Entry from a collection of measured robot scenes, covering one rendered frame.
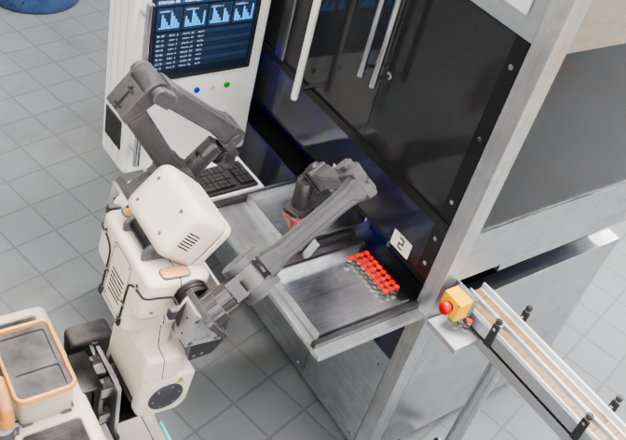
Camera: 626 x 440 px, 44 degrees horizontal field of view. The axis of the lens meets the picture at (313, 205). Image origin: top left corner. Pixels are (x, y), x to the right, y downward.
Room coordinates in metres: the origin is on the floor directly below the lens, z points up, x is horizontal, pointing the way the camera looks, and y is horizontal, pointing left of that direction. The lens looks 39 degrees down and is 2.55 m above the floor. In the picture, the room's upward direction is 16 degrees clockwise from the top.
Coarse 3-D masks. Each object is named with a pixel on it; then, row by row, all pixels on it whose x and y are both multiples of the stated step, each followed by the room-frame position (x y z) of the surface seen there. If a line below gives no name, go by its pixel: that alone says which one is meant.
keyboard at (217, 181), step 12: (216, 168) 2.19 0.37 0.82; (228, 168) 2.21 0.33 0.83; (240, 168) 2.23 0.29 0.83; (204, 180) 2.10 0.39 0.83; (216, 180) 2.12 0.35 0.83; (228, 180) 2.14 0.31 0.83; (240, 180) 2.16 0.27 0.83; (252, 180) 2.18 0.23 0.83; (216, 192) 2.07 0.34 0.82; (228, 192) 2.10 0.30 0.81
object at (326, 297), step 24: (312, 264) 1.77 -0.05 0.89; (336, 264) 1.82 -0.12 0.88; (288, 288) 1.65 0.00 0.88; (312, 288) 1.68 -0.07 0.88; (336, 288) 1.71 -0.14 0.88; (360, 288) 1.74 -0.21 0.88; (312, 312) 1.58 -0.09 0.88; (336, 312) 1.61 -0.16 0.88; (360, 312) 1.64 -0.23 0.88; (312, 336) 1.50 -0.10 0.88
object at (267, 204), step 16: (256, 192) 2.01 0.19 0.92; (272, 192) 2.06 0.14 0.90; (288, 192) 2.10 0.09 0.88; (320, 192) 2.15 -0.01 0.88; (256, 208) 1.95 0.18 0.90; (272, 208) 1.99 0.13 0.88; (272, 224) 1.88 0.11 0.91; (336, 224) 2.01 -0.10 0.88; (352, 224) 2.03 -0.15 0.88; (368, 224) 2.03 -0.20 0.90
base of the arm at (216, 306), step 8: (216, 288) 1.24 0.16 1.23; (224, 288) 1.23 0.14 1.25; (192, 296) 1.21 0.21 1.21; (200, 296) 1.22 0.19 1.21; (208, 296) 1.21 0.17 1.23; (216, 296) 1.21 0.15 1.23; (224, 296) 1.21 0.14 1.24; (200, 304) 1.19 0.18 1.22; (208, 304) 1.19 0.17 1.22; (216, 304) 1.19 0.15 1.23; (224, 304) 1.20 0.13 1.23; (232, 304) 1.21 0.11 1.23; (200, 312) 1.17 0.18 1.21; (208, 312) 1.18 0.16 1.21; (216, 312) 1.18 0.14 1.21; (224, 312) 1.19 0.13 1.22; (232, 312) 1.22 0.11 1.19; (208, 320) 1.16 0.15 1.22; (216, 320) 1.18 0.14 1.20; (224, 320) 1.19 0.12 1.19; (216, 328) 1.16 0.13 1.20; (224, 328) 1.20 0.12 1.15; (224, 336) 1.17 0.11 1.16
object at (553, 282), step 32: (224, 256) 2.46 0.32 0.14; (544, 256) 2.16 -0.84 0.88; (576, 256) 2.21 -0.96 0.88; (512, 288) 1.99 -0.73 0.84; (544, 288) 2.14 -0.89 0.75; (576, 288) 2.32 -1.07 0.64; (544, 320) 2.25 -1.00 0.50; (288, 352) 2.07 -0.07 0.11; (352, 352) 1.85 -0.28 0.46; (384, 352) 1.76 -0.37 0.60; (448, 352) 1.85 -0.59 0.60; (480, 352) 2.00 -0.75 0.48; (320, 384) 1.91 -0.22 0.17; (352, 384) 1.81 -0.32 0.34; (416, 384) 1.78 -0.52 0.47; (448, 384) 1.93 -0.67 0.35; (352, 416) 1.77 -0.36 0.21; (416, 416) 1.86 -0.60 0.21
